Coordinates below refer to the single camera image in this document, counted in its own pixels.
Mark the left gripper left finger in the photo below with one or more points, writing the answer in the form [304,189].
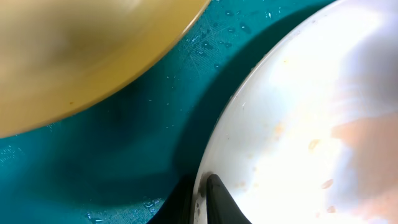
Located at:
[177,207]

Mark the yellow-green plate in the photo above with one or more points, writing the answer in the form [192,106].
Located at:
[59,57]

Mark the white plate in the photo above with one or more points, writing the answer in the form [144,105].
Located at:
[311,134]

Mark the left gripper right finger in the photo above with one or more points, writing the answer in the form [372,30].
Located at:
[220,206]

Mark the teal plastic tray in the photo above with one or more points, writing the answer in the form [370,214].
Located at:
[117,161]

